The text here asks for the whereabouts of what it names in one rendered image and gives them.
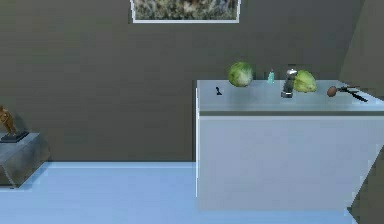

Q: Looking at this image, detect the round green cabbage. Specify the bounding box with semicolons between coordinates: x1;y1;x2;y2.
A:
227;61;255;88

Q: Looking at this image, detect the brown statue on black base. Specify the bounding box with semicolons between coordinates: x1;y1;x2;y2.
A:
0;105;31;144

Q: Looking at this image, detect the white counter cabinet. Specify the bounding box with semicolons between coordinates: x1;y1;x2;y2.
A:
195;79;384;212

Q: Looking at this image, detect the white framed wall picture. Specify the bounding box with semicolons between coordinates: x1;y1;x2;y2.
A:
129;0;242;25

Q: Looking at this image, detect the yellow-green lettuce head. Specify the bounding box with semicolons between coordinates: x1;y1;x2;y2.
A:
293;69;319;94

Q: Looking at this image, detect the black long utensil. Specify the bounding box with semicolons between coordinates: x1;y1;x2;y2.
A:
336;85;369;103

